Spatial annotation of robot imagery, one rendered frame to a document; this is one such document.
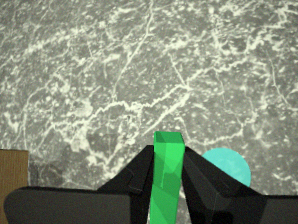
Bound cyan circle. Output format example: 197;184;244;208
202;148;251;187

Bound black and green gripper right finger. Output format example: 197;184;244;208
181;146;298;224

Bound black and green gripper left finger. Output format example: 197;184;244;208
3;145;154;224

